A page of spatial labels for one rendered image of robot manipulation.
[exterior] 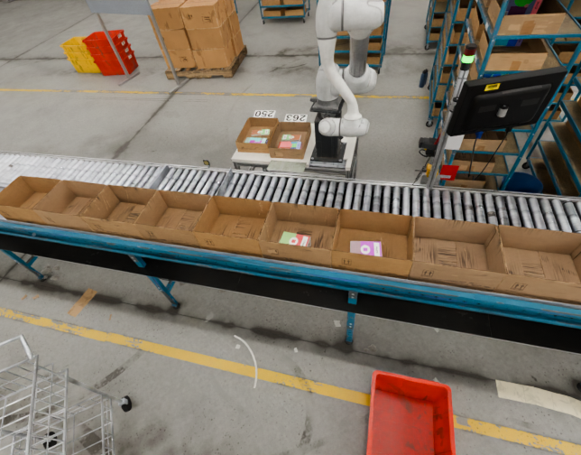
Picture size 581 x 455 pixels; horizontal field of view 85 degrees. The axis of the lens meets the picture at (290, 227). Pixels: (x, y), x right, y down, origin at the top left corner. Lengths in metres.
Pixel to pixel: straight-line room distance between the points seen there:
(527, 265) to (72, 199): 2.92
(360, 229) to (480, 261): 0.63
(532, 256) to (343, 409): 1.43
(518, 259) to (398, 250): 0.59
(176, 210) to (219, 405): 1.35
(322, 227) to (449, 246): 0.70
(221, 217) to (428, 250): 1.25
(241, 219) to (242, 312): 0.93
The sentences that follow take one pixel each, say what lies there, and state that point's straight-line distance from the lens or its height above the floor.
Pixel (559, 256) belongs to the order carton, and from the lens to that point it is 2.11.
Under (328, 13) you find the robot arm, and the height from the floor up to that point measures 1.85.
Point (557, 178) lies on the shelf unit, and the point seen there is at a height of 0.34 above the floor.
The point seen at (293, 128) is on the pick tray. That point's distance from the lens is 2.92.
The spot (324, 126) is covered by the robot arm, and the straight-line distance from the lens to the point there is 1.91.
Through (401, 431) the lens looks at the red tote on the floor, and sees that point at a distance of 2.40.
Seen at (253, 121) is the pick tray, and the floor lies 0.81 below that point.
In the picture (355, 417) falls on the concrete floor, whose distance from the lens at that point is 2.38.
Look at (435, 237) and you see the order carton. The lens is 1.92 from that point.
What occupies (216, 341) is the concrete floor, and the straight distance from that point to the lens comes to 2.65.
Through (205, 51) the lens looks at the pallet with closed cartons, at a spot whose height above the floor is 0.41.
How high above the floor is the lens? 2.35
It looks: 49 degrees down
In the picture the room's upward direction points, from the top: 10 degrees counter-clockwise
